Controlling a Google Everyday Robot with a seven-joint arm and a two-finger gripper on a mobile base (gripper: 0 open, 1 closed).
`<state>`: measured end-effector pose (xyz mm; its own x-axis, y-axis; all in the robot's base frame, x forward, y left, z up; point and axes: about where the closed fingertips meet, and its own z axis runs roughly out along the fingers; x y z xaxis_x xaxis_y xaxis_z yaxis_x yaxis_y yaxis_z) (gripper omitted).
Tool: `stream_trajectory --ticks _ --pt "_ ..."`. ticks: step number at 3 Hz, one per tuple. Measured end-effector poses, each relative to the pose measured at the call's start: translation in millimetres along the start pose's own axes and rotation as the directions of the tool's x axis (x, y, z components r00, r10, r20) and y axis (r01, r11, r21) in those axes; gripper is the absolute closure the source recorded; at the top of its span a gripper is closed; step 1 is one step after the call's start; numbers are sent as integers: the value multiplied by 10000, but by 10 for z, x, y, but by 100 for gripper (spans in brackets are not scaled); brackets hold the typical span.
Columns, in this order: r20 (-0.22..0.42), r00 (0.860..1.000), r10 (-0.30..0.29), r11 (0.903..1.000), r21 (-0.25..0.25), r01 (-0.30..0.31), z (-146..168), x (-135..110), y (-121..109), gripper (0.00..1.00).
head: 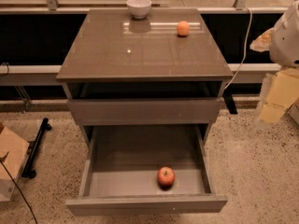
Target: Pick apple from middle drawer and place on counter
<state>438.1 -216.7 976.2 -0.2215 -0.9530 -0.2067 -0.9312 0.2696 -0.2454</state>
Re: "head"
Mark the closed grey top drawer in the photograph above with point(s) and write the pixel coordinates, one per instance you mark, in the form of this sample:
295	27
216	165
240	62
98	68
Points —
143	112

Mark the cardboard box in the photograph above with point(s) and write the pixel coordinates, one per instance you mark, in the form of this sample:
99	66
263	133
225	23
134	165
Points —
13	152

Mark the grey drawer cabinet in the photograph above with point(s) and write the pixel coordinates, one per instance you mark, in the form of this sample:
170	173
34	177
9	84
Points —
117	57

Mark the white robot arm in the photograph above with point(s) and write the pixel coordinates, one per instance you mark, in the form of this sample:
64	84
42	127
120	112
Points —
284	46

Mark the white ceramic bowl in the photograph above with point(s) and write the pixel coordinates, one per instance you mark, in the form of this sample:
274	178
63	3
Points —
139	9

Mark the black metal bar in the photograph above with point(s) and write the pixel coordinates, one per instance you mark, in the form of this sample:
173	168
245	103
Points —
28	170

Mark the open grey middle drawer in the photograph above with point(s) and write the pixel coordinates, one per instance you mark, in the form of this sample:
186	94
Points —
120	173

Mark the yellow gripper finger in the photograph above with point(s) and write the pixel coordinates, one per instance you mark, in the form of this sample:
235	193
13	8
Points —
262	42
278	93

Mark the orange fruit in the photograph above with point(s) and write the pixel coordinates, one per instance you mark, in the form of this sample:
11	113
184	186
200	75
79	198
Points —
183	28

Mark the red apple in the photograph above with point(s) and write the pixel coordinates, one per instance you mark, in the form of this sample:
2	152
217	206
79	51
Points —
166	177

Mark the black cabinet foot bracket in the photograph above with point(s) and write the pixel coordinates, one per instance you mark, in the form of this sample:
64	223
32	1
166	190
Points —
229	101

